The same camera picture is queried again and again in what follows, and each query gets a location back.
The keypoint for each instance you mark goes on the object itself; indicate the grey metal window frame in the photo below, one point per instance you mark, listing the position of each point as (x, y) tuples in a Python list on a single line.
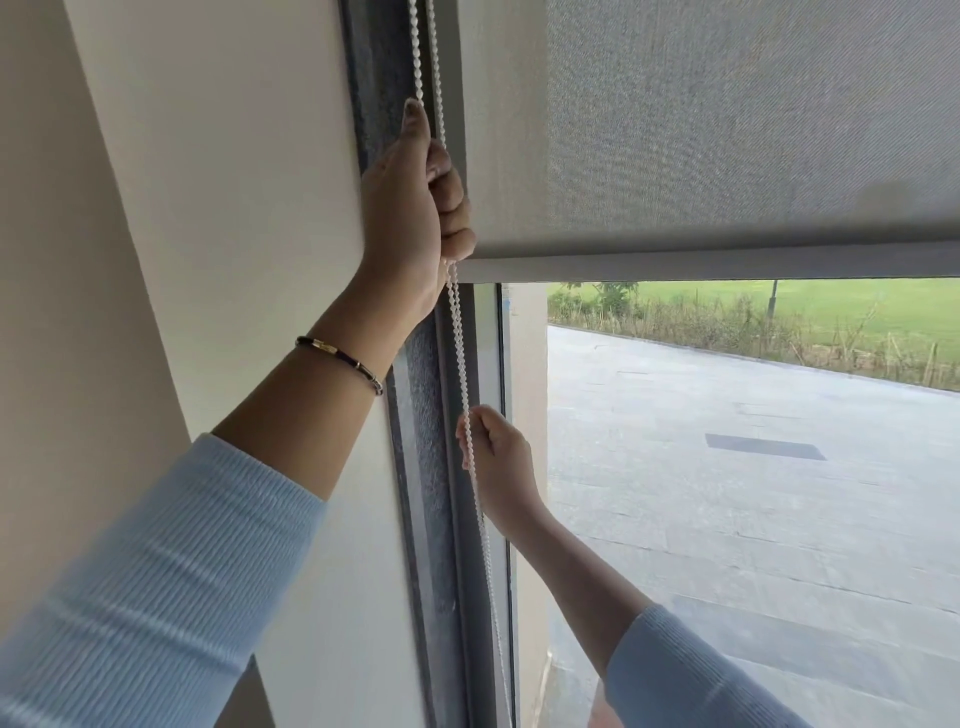
[(431, 420)]

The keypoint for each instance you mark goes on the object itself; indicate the person's left thumb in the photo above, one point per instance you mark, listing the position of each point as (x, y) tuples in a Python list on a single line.
[(417, 133)]

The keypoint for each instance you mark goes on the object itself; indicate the person's right forearm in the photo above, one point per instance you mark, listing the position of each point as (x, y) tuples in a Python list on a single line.
[(622, 622)]

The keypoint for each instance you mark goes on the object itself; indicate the dark thin pole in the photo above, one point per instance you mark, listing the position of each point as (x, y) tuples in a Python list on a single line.
[(772, 298)]

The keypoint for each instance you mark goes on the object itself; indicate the dark rectangular pavement cover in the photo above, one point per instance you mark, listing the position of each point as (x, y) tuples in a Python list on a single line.
[(765, 446)]

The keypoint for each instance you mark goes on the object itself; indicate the person's left middle finger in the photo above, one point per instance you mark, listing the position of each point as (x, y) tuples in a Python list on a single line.
[(450, 192)]

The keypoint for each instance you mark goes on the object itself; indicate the person's right hand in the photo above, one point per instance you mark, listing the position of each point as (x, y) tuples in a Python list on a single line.
[(504, 469)]

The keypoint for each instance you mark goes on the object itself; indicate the person's left hand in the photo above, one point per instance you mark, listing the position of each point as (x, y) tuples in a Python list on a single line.
[(397, 217)]

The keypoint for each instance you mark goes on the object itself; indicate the person's right thumb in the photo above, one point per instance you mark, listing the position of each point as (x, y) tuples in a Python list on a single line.
[(466, 442)]

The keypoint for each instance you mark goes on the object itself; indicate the person's left forearm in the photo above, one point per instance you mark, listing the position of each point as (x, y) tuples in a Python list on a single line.
[(225, 495)]

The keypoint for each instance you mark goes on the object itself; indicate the green grass lawn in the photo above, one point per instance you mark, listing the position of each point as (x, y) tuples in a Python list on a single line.
[(862, 307)]

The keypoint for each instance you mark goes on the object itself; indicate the grey fabric roller blind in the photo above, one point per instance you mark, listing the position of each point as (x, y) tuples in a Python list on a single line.
[(720, 127)]

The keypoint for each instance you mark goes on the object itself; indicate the person's left little finger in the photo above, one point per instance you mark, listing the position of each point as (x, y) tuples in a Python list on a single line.
[(460, 246)]

